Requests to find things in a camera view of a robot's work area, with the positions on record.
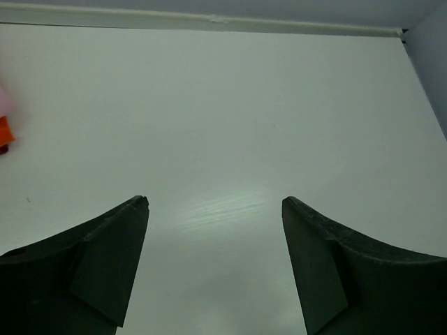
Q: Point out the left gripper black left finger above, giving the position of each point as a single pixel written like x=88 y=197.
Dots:
x=78 y=281

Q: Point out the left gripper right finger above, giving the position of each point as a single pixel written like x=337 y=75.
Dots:
x=349 y=283

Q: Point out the pink t shirt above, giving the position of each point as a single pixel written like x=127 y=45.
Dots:
x=7 y=104

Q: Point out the orange folded t shirt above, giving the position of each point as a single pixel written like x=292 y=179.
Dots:
x=6 y=134

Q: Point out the aluminium table edge rail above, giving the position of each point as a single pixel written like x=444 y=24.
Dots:
x=75 y=16

